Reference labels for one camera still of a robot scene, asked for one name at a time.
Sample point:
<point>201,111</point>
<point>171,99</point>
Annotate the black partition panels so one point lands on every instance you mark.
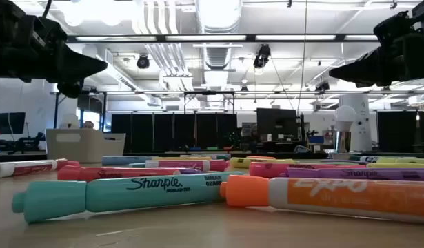
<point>142,132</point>
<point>398,131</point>

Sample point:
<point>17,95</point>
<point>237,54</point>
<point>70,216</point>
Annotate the black background robot arm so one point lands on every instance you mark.
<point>30,141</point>

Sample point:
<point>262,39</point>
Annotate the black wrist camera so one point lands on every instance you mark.
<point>392,29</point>
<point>51,31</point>

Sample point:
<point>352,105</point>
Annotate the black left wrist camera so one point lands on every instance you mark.
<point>51,31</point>

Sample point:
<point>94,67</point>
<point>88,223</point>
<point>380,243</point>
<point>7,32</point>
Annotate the black overhead beam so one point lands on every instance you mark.
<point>160,38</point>

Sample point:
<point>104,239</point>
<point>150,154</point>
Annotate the teal Sharpie highlighter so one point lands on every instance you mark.
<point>129,194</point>

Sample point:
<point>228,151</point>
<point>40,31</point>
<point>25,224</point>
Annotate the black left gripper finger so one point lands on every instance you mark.
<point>77,65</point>

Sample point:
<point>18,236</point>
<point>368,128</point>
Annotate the white round column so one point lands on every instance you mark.
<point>365,117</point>

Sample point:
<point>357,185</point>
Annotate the green Expo dry-erase marker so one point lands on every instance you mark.
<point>222,156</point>

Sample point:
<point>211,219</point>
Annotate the black Expo dry-erase marker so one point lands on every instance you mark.
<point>370,158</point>

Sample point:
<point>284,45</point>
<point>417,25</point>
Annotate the pink highlighter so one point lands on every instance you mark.
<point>267,169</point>
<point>73,163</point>

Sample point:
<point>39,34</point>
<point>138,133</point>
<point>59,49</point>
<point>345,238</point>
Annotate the person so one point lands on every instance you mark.
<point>89,124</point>

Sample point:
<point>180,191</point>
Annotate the red Expo dry-erase marker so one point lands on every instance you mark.
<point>22,168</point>

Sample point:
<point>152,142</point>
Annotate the blue box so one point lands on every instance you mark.
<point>316,140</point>

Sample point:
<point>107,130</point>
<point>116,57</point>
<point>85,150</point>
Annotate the white plastic storage bin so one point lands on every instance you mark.
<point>94,148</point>

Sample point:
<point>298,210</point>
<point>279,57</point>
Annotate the silver ventilation duct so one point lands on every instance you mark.
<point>218,15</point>

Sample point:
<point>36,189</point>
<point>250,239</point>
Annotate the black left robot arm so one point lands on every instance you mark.
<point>1,34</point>

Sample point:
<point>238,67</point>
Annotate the turquoise highlighter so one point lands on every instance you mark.
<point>136,165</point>

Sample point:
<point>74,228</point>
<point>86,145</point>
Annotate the orange Expo dry-erase marker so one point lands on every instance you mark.
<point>335,199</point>

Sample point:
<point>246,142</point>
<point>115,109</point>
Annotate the coral Sharpie highlighter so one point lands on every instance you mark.
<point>111,173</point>

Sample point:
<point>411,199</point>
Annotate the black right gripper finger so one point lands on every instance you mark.
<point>370,70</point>

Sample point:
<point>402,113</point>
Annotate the white light bulb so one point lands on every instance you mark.
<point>344,117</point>

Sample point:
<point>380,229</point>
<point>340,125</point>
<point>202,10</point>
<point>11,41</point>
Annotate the light blue highlighter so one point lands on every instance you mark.
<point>122,160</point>

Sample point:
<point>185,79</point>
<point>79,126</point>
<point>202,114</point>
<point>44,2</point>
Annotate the black truss frame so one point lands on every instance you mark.
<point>284,92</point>

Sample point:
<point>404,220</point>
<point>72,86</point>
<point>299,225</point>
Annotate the black computer monitor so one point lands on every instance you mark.
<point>277,122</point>
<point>10,122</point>

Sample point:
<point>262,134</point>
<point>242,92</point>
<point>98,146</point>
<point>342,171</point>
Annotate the pink Expo dry-erase marker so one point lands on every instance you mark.
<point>184,165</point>

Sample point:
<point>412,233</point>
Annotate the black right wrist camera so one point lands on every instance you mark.
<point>392,29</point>

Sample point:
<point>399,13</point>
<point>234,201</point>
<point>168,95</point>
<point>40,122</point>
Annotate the orange highlighter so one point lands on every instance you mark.
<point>261,157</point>

